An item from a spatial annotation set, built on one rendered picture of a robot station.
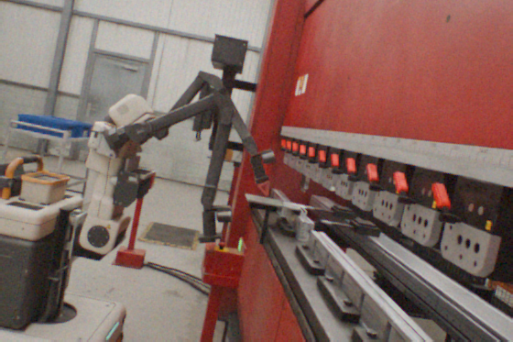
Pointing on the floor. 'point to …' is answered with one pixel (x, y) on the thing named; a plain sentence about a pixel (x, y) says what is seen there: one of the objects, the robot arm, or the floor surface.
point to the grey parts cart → (44, 150)
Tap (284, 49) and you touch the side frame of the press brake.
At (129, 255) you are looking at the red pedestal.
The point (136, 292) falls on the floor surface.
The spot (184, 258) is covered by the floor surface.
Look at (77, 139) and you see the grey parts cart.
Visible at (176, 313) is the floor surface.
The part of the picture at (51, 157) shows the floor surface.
